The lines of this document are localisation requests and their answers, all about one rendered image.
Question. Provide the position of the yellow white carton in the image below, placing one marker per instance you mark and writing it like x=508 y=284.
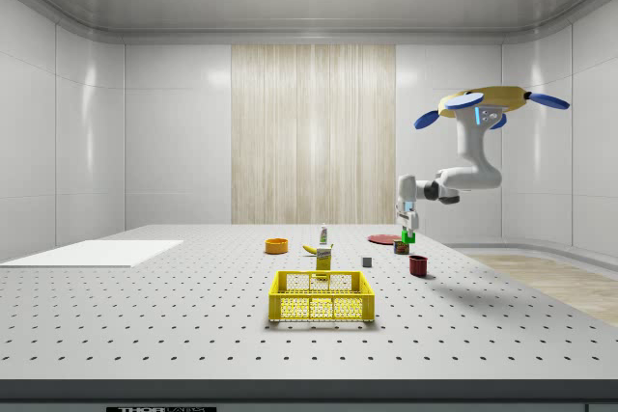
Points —
x=323 y=257

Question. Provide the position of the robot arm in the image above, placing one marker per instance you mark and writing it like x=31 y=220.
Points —
x=470 y=142

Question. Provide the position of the banana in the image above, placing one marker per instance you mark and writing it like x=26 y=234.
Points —
x=309 y=249

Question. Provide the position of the yellow bowl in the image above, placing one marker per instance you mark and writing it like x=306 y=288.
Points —
x=276 y=246

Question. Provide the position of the yellow basket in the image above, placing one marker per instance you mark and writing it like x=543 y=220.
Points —
x=321 y=308

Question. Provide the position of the red plate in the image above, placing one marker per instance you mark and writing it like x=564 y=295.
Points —
x=384 y=239

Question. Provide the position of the green cube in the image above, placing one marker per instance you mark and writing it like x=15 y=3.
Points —
x=409 y=238

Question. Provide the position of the flat-sided can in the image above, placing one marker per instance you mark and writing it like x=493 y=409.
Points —
x=401 y=247

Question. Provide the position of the white board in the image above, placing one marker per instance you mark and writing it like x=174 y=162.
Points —
x=92 y=253

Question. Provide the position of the red mug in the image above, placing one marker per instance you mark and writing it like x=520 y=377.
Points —
x=418 y=266

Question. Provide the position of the grey cube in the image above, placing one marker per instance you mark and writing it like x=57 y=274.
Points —
x=367 y=262

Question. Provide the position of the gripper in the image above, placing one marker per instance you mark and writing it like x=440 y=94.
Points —
x=407 y=219

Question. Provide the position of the small white bottle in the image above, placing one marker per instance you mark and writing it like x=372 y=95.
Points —
x=323 y=234

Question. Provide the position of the drone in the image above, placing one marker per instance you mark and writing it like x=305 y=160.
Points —
x=497 y=93

